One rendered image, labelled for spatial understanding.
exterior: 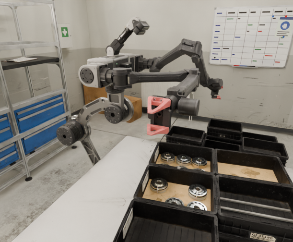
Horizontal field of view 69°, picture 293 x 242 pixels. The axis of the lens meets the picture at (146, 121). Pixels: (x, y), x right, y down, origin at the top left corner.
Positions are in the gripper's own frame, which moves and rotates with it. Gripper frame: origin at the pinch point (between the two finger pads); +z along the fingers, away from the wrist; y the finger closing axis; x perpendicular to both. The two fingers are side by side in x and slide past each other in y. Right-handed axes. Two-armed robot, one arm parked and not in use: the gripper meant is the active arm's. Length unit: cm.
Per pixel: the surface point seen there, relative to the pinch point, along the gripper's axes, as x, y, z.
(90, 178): 64, 76, -53
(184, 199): -5, 62, -44
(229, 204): -28, 62, -49
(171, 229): -4, 63, -23
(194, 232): -14, 62, -25
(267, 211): -47, 61, -51
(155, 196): 10, 62, -40
